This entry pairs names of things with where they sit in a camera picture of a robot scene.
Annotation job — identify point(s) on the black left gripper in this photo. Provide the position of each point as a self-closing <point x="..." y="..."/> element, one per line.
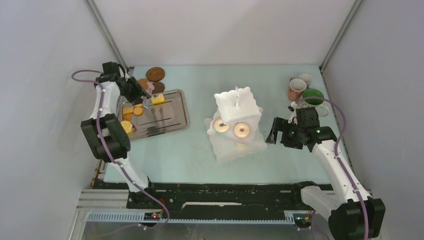
<point x="135" y="98"/>

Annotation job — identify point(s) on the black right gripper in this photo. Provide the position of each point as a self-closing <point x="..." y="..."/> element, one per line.
<point x="281" y="124"/>

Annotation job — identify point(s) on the small orange round cookie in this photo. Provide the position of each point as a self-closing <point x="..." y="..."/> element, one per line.
<point x="138" y="111"/>

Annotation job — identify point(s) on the yellow cake with berries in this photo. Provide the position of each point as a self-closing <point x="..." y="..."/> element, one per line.
<point x="158" y="99"/>

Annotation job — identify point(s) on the white frosted donut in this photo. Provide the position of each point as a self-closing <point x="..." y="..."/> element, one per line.
<point x="241" y="130"/>

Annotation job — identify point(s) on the yellow swirl roll cake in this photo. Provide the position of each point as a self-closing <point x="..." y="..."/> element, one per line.
<point x="128" y="126"/>

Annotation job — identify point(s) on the white three-tier cake stand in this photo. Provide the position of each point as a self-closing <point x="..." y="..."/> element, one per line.
<point x="237" y="105"/>

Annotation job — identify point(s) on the white chocolate-hole donut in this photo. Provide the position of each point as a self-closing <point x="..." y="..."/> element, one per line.
<point x="220" y="127"/>

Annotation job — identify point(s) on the pink-tipped metal tongs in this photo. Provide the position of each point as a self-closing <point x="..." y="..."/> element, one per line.
<point x="148" y="95"/>

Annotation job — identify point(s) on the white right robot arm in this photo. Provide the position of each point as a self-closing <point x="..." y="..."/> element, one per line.
<point x="352" y="214"/>

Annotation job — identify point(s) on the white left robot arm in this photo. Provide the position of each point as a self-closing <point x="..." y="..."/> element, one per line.
<point x="104" y="132"/>

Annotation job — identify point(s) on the light brown round coaster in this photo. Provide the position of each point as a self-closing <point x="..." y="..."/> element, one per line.
<point x="143" y="82"/>

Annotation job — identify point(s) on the yellow square cake piece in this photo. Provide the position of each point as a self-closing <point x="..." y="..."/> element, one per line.
<point x="128" y="110"/>

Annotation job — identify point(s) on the dark brown round coaster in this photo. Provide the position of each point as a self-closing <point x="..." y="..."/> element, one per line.
<point x="155" y="74"/>

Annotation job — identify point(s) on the darkest brown round coaster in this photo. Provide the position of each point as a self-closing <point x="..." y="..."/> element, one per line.
<point x="159" y="87"/>

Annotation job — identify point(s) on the metal serving tray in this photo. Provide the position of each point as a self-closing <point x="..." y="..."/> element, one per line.
<point x="170" y="116"/>

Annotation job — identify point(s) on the pink mug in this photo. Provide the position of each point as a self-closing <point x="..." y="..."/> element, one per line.
<point x="295" y="89"/>

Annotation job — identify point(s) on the green-inside floral mug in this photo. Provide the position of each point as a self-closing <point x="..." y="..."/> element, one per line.
<point x="313" y="98"/>

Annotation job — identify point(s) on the small white cup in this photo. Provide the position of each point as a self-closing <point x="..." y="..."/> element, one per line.
<point x="308" y="79"/>

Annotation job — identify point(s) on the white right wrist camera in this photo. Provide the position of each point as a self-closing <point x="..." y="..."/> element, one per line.
<point x="293" y="117"/>

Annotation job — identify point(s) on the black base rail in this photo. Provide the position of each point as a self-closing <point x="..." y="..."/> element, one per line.
<point x="222" y="202"/>

